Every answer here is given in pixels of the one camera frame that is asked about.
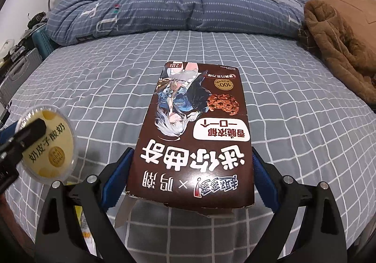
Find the yellow yogurt cup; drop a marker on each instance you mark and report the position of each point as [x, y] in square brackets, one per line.
[55, 145]

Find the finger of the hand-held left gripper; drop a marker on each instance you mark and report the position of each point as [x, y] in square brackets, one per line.
[8, 136]
[32, 132]

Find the white object on suitcase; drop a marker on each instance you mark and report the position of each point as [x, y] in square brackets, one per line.
[6, 46]

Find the yellow white packet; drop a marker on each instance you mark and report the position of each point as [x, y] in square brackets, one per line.
[85, 230]

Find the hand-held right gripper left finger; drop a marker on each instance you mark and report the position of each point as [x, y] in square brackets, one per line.
[116, 177]

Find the grey suitcase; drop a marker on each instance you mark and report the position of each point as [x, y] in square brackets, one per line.
[20, 75]

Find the teal suitcase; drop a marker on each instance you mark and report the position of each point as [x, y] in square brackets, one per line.
[44, 42]

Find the brown fleece coat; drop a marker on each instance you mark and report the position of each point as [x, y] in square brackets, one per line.
[337, 45]

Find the brown cookie box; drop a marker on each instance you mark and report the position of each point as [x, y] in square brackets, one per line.
[191, 139]

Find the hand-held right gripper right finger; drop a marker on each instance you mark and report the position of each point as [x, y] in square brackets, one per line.
[265, 180]

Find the black clutter on suitcase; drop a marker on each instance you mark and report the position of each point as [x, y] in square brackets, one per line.
[38, 18]

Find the blue checked duvet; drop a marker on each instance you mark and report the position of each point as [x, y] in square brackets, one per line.
[147, 7]

